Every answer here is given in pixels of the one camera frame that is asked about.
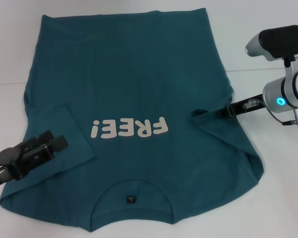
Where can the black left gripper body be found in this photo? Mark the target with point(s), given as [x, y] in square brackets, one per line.
[22, 160]

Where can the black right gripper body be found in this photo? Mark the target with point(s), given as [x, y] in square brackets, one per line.
[248, 105]

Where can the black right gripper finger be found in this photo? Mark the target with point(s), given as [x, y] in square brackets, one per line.
[224, 112]

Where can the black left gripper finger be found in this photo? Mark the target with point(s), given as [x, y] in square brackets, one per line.
[59, 143]
[43, 137]

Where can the blue t-shirt with FREE print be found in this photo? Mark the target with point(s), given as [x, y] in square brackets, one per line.
[139, 74]

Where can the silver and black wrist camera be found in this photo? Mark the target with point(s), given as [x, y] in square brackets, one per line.
[280, 39]

